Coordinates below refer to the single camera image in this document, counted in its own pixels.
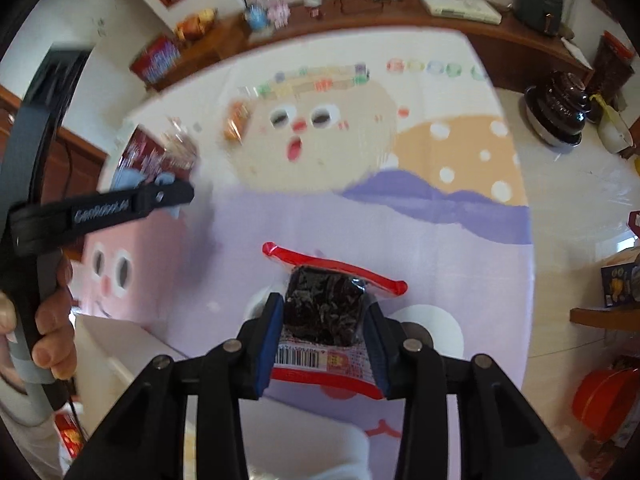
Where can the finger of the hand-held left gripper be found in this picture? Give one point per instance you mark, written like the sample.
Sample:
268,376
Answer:
165,197

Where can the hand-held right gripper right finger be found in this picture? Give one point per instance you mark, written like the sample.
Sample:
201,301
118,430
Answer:
377,355

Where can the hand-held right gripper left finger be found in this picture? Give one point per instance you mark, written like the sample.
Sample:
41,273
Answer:
265,350

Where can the red shiny snack packet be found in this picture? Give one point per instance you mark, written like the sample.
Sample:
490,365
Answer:
145,152

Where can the dark snack packet red ends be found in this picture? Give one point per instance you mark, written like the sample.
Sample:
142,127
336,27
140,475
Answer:
325,300

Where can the white storage box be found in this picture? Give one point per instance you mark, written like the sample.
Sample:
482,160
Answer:
125,340

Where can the person's left forearm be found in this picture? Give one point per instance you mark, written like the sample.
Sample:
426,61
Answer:
25,440

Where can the person's left hand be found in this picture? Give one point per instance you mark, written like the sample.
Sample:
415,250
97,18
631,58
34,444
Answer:
57,330

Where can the brown wooden door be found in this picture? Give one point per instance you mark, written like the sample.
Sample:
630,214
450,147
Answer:
75,155

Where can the orange snack packet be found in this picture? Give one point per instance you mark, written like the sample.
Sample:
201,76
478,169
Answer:
236,122

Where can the red tin box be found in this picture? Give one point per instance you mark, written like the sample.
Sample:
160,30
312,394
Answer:
156,60

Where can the fruit bowl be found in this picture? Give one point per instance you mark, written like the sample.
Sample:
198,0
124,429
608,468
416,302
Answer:
195,25

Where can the blue toy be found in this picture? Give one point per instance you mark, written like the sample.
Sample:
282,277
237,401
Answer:
256,17

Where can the red yellow snack packet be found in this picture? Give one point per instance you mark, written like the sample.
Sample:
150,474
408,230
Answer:
69,435

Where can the wooden board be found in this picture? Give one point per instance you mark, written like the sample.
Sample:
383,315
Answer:
605,317

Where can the red plastic stool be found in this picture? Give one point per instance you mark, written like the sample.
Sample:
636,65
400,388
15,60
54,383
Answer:
605,405

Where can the dark blue printed box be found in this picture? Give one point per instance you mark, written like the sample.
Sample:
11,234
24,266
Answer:
620,285

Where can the wooden television cabinet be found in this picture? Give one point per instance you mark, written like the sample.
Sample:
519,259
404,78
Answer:
500,45

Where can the white set-top box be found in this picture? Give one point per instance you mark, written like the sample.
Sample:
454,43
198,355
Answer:
460,6

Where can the white paper sheet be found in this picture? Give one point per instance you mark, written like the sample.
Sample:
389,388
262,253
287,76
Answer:
577,52

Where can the dark wicker basket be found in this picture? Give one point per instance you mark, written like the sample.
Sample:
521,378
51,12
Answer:
612,70

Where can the dark green air fryer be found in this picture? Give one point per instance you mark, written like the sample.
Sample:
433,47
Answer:
540,2

